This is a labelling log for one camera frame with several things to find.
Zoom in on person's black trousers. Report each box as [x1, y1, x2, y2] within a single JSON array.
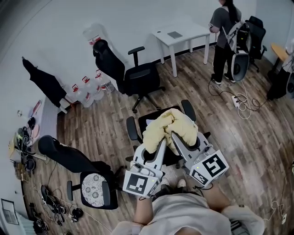
[[153, 183, 205, 198]]

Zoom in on white desk with panel side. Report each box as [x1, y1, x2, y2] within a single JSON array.
[[29, 96, 62, 143]]

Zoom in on wooden coat rack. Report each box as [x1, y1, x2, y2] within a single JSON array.
[[58, 85, 78, 115]]

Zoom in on black coat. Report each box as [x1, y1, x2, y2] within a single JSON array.
[[22, 56, 68, 108]]

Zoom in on white patterned seat cushion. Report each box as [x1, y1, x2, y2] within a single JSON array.
[[81, 173, 104, 207]]

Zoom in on small wooden side table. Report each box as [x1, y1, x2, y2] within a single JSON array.
[[8, 137, 48, 161]]

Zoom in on black office chair with headrest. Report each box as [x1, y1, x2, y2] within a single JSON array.
[[92, 39, 166, 113]]

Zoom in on white desk with thin legs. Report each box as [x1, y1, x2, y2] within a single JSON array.
[[151, 22, 211, 78]]

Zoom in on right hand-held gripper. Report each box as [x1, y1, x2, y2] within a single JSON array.
[[170, 132, 230, 188]]

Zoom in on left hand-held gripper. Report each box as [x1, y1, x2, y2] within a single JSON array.
[[123, 138, 167, 199]]

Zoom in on black chair with patterned cushion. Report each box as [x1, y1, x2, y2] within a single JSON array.
[[38, 134, 122, 211]]

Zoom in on person's white shirt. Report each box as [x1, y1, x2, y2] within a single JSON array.
[[111, 192, 266, 235]]

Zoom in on white radiator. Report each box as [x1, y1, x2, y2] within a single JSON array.
[[13, 213, 35, 235]]

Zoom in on black framed picture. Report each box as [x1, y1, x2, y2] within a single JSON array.
[[1, 198, 19, 225]]

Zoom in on yellow checked clothes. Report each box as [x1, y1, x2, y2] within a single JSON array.
[[142, 108, 198, 155]]

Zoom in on black and green device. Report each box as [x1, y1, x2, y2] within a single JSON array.
[[16, 127, 32, 147]]

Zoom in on black mesh office chair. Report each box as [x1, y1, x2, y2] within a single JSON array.
[[125, 100, 211, 170]]

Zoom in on person's right forearm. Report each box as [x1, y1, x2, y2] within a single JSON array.
[[203, 183, 232, 213]]

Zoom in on round wooden table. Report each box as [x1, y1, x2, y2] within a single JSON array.
[[271, 43, 289, 72]]

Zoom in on person's left forearm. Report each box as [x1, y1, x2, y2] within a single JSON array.
[[133, 198, 154, 225]]

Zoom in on round black device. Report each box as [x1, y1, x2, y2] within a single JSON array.
[[71, 207, 85, 218]]

